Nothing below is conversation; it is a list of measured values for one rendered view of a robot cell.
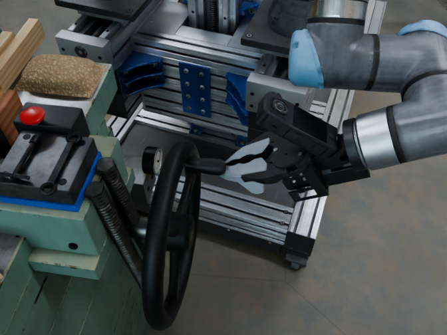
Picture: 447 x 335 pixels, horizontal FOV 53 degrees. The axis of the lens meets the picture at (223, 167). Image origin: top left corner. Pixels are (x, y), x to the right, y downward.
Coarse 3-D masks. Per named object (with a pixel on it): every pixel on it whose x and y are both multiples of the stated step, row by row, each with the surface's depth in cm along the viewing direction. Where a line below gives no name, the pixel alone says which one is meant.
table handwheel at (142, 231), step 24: (192, 144) 68; (168, 168) 59; (168, 192) 57; (192, 192) 79; (168, 216) 56; (192, 216) 81; (168, 240) 66; (192, 240) 70; (144, 264) 55; (144, 288) 56; (168, 288) 72; (144, 312) 59; (168, 312) 67
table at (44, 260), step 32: (32, 96) 76; (64, 96) 76; (96, 96) 76; (96, 128) 78; (0, 256) 56; (32, 256) 60; (64, 256) 60; (96, 256) 60; (0, 288) 54; (0, 320) 55
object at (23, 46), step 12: (36, 24) 83; (24, 36) 80; (36, 36) 84; (12, 48) 78; (24, 48) 80; (36, 48) 84; (0, 60) 76; (12, 60) 77; (24, 60) 81; (0, 72) 74; (12, 72) 77; (0, 84) 74
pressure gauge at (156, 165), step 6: (144, 150) 96; (150, 150) 96; (156, 150) 96; (144, 156) 95; (150, 156) 95; (156, 156) 97; (144, 162) 95; (150, 162) 95; (156, 162) 98; (144, 168) 96; (150, 168) 96; (156, 168) 98; (150, 174) 102; (156, 174) 98
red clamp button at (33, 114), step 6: (30, 108) 56; (36, 108) 56; (42, 108) 56; (24, 114) 55; (30, 114) 55; (36, 114) 55; (42, 114) 55; (24, 120) 55; (30, 120) 55; (36, 120) 55
